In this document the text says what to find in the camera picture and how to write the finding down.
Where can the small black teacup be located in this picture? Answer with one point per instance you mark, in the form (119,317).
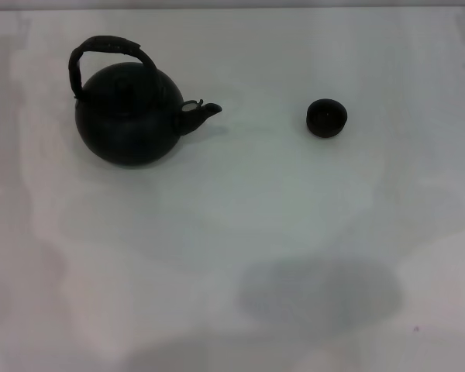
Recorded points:
(327,118)

